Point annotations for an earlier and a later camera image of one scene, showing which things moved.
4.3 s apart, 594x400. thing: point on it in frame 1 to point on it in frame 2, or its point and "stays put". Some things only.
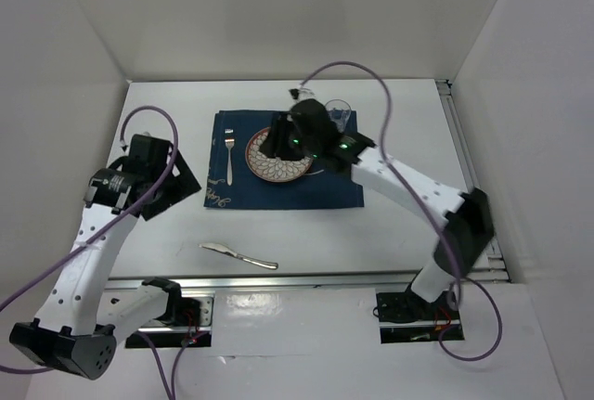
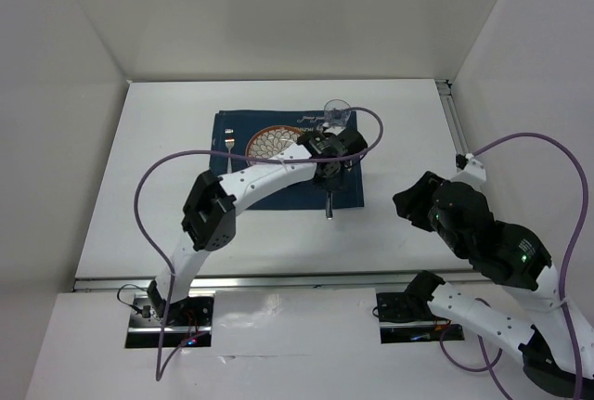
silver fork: (229, 140) stays put
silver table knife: (230, 251) to (329, 204)
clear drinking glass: (338, 110) stays put
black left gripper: (182, 185) to (321, 183)
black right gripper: (276, 144) to (409, 201)
